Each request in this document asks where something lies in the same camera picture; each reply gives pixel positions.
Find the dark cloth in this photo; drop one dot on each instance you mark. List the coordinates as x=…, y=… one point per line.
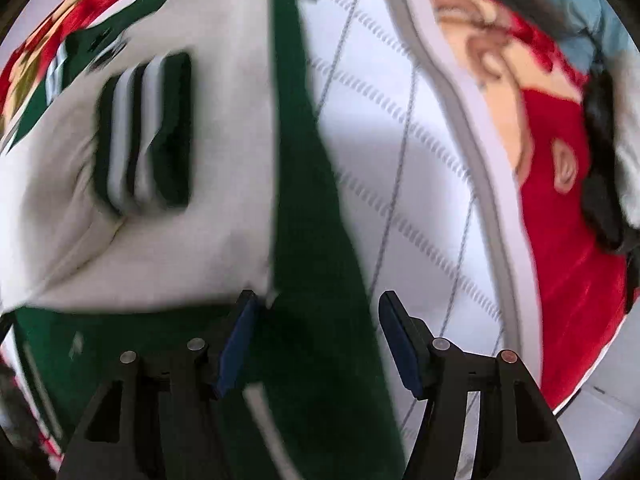
x=602, y=160

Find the light blue garment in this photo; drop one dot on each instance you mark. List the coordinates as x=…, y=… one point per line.
x=560, y=5

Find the white cloth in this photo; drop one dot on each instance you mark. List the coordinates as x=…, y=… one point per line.
x=627, y=135

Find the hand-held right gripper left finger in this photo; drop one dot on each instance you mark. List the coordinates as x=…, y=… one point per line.
x=238, y=347

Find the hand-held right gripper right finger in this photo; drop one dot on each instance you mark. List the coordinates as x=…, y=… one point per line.
x=400, y=347

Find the white quilted mat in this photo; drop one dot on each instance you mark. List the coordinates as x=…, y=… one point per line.
x=400, y=160

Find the green and white jacket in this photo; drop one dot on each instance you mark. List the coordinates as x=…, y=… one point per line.
x=175, y=230

